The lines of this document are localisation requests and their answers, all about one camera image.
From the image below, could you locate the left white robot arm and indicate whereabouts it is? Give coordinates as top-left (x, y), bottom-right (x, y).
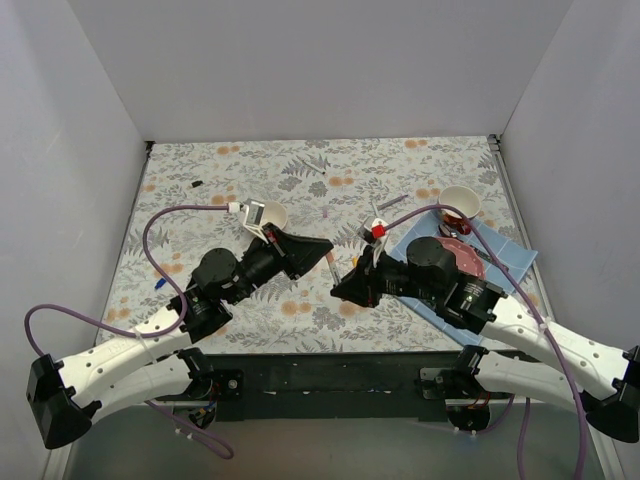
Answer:
top-left (26, 224), bottom-right (333, 450)

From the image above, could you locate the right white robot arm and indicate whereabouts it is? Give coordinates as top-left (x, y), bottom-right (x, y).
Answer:
top-left (331, 237), bottom-right (639, 443)

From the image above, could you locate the cream bowl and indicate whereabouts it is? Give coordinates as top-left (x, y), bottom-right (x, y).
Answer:
top-left (260, 201), bottom-right (288, 230)

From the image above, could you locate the floral tablecloth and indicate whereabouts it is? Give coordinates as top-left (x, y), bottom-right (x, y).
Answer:
top-left (103, 136), bottom-right (522, 354)

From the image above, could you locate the black spoon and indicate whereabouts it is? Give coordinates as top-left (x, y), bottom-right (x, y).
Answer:
top-left (438, 224), bottom-right (464, 241)

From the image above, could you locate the pink dotted plate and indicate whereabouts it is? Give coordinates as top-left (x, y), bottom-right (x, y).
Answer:
top-left (439, 237), bottom-right (485, 280)

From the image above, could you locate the red and white cup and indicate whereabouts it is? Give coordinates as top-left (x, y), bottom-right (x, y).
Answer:
top-left (438, 185), bottom-right (482, 235)

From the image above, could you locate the blue checked cloth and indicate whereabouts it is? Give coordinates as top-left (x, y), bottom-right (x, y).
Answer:
top-left (389, 210), bottom-right (538, 346)

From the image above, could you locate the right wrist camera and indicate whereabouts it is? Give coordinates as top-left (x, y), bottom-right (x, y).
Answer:
top-left (357, 216), bottom-right (388, 266)

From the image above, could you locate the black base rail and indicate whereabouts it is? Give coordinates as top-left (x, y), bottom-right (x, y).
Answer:
top-left (171, 351), bottom-right (506, 431)

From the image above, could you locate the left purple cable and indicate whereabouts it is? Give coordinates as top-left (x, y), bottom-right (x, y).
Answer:
top-left (24, 202), bottom-right (239, 359)

